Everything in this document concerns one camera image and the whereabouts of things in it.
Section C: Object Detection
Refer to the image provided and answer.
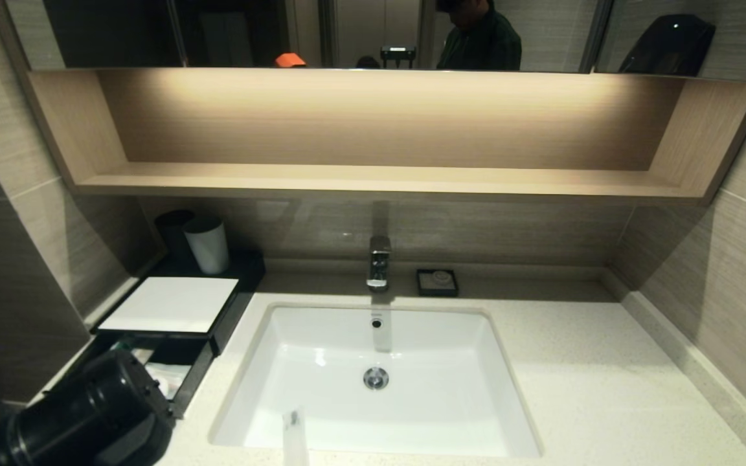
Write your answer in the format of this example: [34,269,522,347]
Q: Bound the black wall hair dryer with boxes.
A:
[618,14,716,76]

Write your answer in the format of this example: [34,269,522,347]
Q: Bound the chrome faucet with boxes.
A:
[366,236,392,292]

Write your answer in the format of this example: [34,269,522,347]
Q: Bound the black cup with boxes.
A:
[155,208,196,265]

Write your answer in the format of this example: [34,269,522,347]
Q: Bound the wall mirror cabinet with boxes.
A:
[4,0,746,82]

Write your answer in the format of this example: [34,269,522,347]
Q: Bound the white cup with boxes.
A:
[183,216,231,274]

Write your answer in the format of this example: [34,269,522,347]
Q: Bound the black amenity drawer box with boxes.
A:
[91,249,266,357]

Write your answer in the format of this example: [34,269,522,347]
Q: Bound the black pull-out drawer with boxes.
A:
[82,331,216,420]

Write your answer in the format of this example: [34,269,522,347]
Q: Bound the white sink basin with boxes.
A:
[209,303,543,459]

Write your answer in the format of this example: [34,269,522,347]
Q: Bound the black soap dish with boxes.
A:
[416,269,459,298]

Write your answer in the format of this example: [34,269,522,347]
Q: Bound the light wooden wall shelf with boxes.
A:
[27,67,746,206]

